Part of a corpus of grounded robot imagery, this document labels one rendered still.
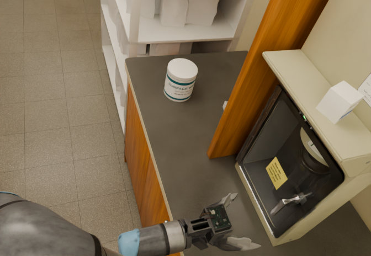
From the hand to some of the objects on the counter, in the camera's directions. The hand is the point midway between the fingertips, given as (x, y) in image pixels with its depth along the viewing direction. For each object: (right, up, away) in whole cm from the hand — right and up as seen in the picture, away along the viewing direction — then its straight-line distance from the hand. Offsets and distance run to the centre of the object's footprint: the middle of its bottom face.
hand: (248, 219), depth 85 cm
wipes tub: (-21, +40, +57) cm, 73 cm away
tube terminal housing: (+18, -1, +31) cm, 36 cm away
